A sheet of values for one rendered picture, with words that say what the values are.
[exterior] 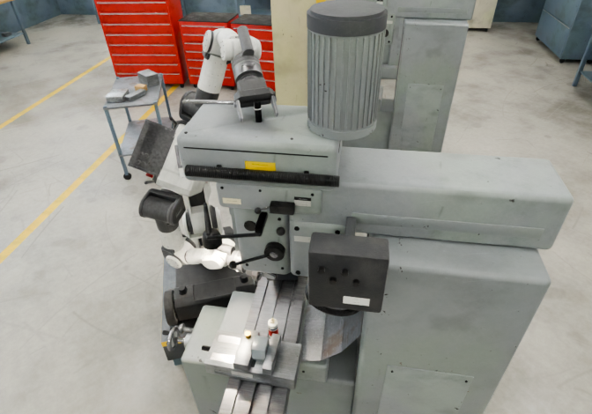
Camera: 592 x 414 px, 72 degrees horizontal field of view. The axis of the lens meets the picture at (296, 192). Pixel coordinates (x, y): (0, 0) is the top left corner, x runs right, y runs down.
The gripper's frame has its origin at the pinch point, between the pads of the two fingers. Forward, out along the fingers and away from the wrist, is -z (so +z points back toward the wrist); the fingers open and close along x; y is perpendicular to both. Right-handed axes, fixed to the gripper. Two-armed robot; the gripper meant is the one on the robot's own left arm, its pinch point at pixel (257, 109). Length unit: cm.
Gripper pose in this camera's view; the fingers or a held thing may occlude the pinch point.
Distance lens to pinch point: 124.4
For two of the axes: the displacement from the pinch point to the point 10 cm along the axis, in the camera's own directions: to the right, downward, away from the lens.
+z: -2.5, -8.9, 3.7
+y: 1.2, -4.1, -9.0
